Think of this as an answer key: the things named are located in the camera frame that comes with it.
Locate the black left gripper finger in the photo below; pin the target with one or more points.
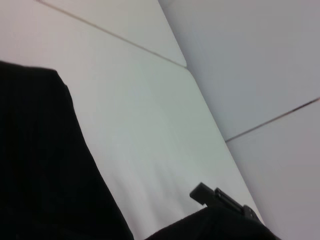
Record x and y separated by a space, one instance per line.
225 200

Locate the black t-shirt with FREE print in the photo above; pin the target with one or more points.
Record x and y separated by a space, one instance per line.
45 155

